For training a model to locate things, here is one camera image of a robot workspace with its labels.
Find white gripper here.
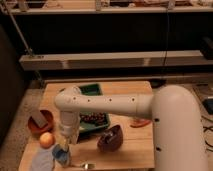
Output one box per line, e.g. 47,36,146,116
59,124,79,147

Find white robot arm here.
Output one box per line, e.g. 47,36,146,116
54,85,208,171

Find green plastic tray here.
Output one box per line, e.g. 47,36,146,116
59,83,111,134

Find orange fruit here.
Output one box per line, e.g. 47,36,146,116
39,132,55,148

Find bunch of dark grapes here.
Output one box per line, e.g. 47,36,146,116
80,113,106,126

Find grey sponge block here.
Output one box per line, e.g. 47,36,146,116
32,111,47,128

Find orange bowl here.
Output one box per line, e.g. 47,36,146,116
28,110,54,134

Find metal fork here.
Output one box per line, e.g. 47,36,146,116
71,163,95,170

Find light blue cloth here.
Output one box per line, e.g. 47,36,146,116
29,148,54,171

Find dark brown bowl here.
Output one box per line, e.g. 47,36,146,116
97,125,123,152

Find wooden table board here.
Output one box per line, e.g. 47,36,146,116
18,81,154,171

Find orange carrot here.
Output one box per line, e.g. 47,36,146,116
130,119,151,128

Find grey metal rail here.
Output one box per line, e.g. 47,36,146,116
19,50,213,71

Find black cables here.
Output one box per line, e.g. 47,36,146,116
201,113,213,151

